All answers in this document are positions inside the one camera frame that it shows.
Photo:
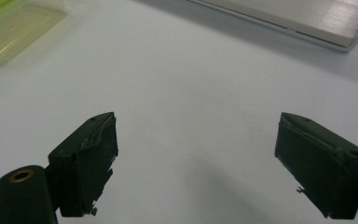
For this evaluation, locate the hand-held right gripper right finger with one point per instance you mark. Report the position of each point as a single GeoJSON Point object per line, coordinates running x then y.
{"type": "Point", "coordinates": [323, 168]}

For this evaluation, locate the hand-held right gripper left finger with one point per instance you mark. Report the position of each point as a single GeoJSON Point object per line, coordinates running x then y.
{"type": "Point", "coordinates": [84, 165]}

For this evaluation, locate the translucent green plastic tray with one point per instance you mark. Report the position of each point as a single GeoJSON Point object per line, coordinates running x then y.
{"type": "Point", "coordinates": [11, 31]}

